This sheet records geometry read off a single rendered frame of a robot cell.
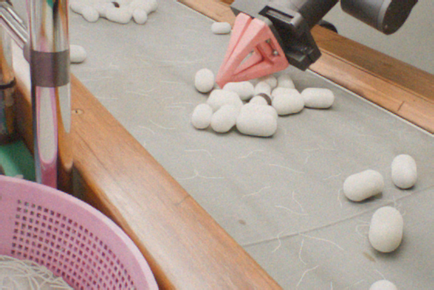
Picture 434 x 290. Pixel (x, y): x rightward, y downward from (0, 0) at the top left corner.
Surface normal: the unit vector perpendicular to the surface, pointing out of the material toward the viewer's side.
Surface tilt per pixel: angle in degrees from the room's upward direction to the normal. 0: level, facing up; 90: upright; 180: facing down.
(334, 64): 45
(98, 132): 0
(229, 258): 0
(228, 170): 0
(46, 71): 90
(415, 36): 90
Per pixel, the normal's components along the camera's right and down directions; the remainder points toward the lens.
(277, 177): 0.14, -0.90
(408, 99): -0.45, -0.53
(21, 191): -0.15, 0.13
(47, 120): 0.19, 0.43
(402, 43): -0.72, 0.18
